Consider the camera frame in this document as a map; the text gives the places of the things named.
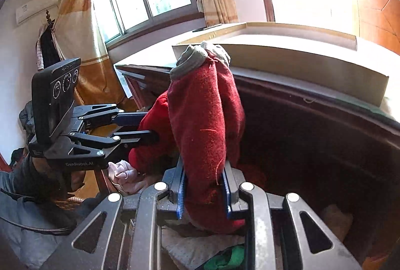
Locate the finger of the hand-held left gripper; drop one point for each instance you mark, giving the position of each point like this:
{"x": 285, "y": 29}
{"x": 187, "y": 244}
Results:
{"x": 140, "y": 137}
{"x": 131, "y": 118}

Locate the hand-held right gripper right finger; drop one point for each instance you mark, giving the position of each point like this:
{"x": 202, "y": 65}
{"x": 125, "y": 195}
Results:
{"x": 229, "y": 198}

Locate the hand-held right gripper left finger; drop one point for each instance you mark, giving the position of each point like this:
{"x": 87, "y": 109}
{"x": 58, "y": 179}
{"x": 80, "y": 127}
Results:
{"x": 180, "y": 198}

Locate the pink underwear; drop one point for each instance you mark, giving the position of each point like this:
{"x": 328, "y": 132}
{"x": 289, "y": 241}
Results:
{"x": 122, "y": 174}

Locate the white dotted underwear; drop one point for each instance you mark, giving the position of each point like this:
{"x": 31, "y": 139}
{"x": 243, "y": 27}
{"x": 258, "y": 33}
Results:
{"x": 187, "y": 249}

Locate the green underwear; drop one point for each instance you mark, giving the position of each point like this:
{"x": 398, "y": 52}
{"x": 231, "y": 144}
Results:
{"x": 225, "y": 259}

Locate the red underwear with grey waistband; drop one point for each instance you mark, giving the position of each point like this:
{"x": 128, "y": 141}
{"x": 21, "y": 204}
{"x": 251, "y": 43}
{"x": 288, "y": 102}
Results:
{"x": 200, "y": 120}

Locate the dark wooden drawer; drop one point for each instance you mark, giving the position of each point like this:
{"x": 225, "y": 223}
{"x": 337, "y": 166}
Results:
{"x": 312, "y": 182}

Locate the brown sock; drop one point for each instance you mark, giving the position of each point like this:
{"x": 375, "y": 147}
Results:
{"x": 334, "y": 220}

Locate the person's left hand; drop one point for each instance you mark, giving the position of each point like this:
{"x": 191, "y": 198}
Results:
{"x": 77, "y": 181}

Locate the dark wooden desk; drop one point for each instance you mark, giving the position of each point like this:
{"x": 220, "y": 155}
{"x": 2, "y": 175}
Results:
{"x": 150, "y": 82}

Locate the hanging clothes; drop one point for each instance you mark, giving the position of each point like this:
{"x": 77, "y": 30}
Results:
{"x": 48, "y": 48}

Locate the orange patterned curtain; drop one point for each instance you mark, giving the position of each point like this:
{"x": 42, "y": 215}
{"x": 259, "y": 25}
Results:
{"x": 81, "y": 38}

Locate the wooden coat rack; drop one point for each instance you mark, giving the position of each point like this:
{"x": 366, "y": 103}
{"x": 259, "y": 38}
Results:
{"x": 47, "y": 18}

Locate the wicker basket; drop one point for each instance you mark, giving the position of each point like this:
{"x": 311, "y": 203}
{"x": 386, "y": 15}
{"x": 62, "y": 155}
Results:
{"x": 70, "y": 199}

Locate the white air conditioner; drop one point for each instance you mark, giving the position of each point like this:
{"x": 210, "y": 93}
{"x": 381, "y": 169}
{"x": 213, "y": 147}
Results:
{"x": 34, "y": 8}

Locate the black phone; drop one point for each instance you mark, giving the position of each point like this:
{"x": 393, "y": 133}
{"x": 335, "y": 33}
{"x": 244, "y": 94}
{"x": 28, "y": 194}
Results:
{"x": 206, "y": 28}

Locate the grey-blue puffer jacket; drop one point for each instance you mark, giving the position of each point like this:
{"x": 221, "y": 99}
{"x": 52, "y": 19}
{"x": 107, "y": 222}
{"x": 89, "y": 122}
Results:
{"x": 18, "y": 245}

